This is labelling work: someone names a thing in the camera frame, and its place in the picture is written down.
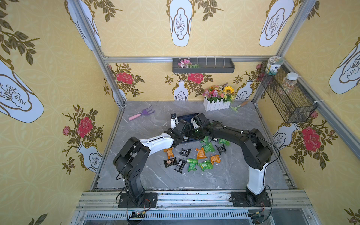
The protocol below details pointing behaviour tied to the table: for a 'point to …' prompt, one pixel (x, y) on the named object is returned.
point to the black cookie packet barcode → (180, 165)
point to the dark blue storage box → (188, 117)
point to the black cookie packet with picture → (170, 162)
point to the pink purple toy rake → (145, 112)
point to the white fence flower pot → (218, 97)
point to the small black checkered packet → (184, 152)
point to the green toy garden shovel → (236, 108)
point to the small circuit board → (138, 214)
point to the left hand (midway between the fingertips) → (172, 126)
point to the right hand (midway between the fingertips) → (190, 131)
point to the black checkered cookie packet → (221, 149)
